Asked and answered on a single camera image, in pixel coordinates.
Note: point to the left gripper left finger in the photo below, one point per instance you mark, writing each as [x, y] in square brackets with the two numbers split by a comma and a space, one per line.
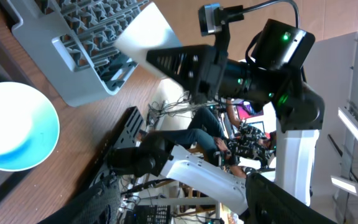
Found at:
[98, 204]

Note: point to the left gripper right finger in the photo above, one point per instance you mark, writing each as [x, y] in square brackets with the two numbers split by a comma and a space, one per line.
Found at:
[268, 204]

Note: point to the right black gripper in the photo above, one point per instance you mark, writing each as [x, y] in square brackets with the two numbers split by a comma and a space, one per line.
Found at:
[197, 68]

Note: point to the white paper cup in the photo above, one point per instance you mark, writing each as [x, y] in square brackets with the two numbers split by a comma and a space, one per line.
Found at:
[149, 30]

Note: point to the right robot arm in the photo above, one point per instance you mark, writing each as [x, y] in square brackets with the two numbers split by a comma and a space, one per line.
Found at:
[271, 74]

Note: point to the grey dishwasher rack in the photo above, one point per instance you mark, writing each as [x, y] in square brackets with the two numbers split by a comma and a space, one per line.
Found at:
[72, 43]

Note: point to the seated person in background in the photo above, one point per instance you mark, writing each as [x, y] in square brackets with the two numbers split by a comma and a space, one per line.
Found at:
[205, 131]

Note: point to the light blue bowl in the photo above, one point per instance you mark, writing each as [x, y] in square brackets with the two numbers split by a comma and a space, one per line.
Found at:
[46, 131]

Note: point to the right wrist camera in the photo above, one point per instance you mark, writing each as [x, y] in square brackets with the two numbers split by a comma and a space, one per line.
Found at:
[213, 17]

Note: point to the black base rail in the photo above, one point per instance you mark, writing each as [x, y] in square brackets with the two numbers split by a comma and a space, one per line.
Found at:
[122, 136]

